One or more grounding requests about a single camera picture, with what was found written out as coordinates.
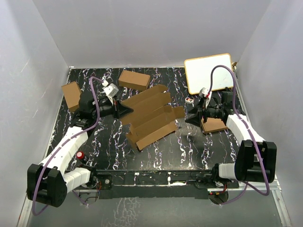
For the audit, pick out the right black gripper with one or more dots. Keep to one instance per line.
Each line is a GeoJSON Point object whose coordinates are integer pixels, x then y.
{"type": "Point", "coordinates": [195, 118]}

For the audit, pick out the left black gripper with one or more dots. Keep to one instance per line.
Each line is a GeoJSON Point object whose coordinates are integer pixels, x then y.
{"type": "Point", "coordinates": [119, 109]}

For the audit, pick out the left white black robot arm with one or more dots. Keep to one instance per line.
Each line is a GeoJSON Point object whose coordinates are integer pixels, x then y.
{"type": "Point", "coordinates": [49, 182]}

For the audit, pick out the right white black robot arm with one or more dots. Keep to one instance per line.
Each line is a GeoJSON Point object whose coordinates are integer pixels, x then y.
{"type": "Point", "coordinates": [256, 158]}

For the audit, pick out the folded cardboard box back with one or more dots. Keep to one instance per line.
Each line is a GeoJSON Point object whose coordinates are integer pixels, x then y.
{"type": "Point", "coordinates": [134, 80]}

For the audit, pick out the small cardboard box left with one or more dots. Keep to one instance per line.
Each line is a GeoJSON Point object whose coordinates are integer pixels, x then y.
{"type": "Point", "coordinates": [72, 94]}

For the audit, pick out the flat cardboard stack right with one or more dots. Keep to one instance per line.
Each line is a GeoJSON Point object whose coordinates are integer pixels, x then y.
{"type": "Point", "coordinates": [212, 125]}

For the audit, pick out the small round sticker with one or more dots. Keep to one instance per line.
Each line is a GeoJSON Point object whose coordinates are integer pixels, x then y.
{"type": "Point", "coordinates": [189, 100]}

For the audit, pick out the yellow framed whiteboard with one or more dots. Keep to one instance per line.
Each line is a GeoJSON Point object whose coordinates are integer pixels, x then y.
{"type": "Point", "coordinates": [198, 73]}

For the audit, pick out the red emergency stop button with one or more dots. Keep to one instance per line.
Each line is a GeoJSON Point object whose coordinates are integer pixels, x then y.
{"type": "Point", "coordinates": [80, 154]}

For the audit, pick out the black base bar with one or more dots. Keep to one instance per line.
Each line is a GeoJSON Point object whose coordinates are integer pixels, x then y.
{"type": "Point", "coordinates": [154, 184]}

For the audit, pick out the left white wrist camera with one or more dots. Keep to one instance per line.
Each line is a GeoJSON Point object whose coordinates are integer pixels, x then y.
{"type": "Point", "coordinates": [110, 90]}

